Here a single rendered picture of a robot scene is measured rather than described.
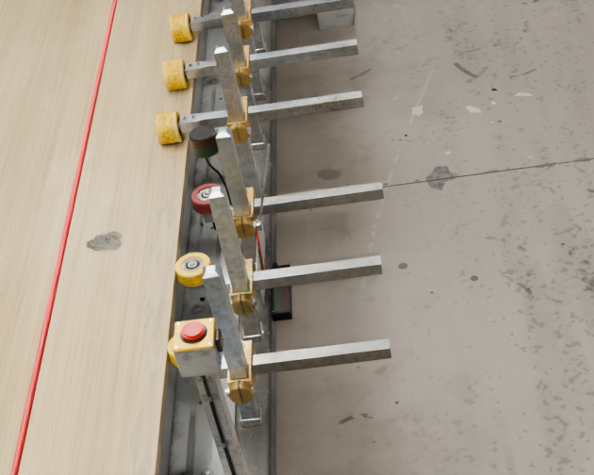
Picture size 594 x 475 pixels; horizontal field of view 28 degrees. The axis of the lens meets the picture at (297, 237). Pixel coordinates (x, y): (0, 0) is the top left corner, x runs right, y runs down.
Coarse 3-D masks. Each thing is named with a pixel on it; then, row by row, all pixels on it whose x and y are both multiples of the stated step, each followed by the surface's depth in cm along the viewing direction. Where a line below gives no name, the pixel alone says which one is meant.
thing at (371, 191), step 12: (300, 192) 284; (312, 192) 283; (324, 192) 282; (336, 192) 282; (348, 192) 281; (360, 192) 280; (372, 192) 280; (264, 204) 283; (276, 204) 282; (288, 204) 282; (300, 204) 282; (312, 204) 282; (324, 204) 282; (336, 204) 282; (204, 216) 284
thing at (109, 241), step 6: (108, 234) 275; (114, 234) 275; (120, 234) 275; (90, 240) 274; (96, 240) 274; (102, 240) 274; (108, 240) 272; (114, 240) 272; (90, 246) 274; (96, 246) 272; (102, 246) 273; (108, 246) 272; (114, 246) 272
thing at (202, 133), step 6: (204, 126) 267; (192, 132) 266; (198, 132) 266; (204, 132) 266; (210, 132) 265; (192, 138) 265; (198, 138) 264; (204, 138) 264; (222, 180) 274; (228, 192) 276; (228, 198) 277
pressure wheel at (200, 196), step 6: (204, 186) 284; (210, 186) 284; (216, 186) 283; (192, 192) 283; (198, 192) 283; (204, 192) 282; (192, 198) 281; (198, 198) 281; (204, 198) 281; (192, 204) 282; (198, 204) 279; (204, 204) 279; (198, 210) 281; (204, 210) 280; (210, 210) 280
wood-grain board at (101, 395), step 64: (0, 0) 379; (64, 0) 371; (128, 0) 364; (192, 0) 358; (0, 64) 347; (64, 64) 341; (128, 64) 335; (0, 128) 320; (64, 128) 315; (128, 128) 310; (0, 192) 297; (64, 192) 292; (128, 192) 288; (0, 256) 277; (64, 256) 273; (128, 256) 269; (0, 320) 259; (64, 320) 256; (128, 320) 253; (0, 384) 244; (64, 384) 241; (128, 384) 238; (0, 448) 231; (64, 448) 228; (128, 448) 225
